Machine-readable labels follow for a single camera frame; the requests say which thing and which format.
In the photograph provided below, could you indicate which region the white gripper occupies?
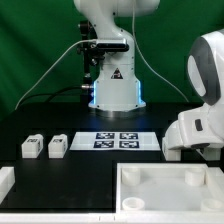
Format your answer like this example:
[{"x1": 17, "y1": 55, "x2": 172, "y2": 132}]
[{"x1": 164, "y1": 107, "x2": 224, "y2": 150}]

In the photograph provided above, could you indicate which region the white square tabletop part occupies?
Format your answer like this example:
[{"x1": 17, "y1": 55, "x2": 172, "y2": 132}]
[{"x1": 116, "y1": 163, "x2": 224, "y2": 213}]

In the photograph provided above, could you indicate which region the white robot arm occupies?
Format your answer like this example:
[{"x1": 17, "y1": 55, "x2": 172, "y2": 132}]
[{"x1": 73, "y1": 0, "x2": 224, "y2": 150}]

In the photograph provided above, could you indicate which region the white sheet with tags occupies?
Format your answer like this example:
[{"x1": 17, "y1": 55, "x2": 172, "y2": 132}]
[{"x1": 70, "y1": 132, "x2": 160, "y2": 151}]

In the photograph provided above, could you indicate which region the white obstacle bar left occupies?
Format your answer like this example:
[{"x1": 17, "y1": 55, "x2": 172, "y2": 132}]
[{"x1": 0, "y1": 167, "x2": 15, "y2": 204}]

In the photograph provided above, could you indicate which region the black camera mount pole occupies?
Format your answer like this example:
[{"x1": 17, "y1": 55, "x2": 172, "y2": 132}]
[{"x1": 77, "y1": 20, "x2": 104, "y2": 88}]

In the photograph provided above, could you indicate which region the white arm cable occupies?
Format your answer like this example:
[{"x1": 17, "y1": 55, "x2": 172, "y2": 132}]
[{"x1": 131, "y1": 0, "x2": 190, "y2": 103}]

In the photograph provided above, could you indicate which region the white camera cable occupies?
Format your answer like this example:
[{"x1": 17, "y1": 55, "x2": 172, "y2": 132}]
[{"x1": 14, "y1": 38, "x2": 98, "y2": 111}]

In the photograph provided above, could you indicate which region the black cable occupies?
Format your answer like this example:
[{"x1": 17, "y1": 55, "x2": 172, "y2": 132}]
[{"x1": 16, "y1": 87, "x2": 84, "y2": 109}]

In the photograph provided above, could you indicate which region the white front rail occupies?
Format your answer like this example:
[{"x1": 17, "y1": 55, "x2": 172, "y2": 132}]
[{"x1": 0, "y1": 212, "x2": 224, "y2": 224}]

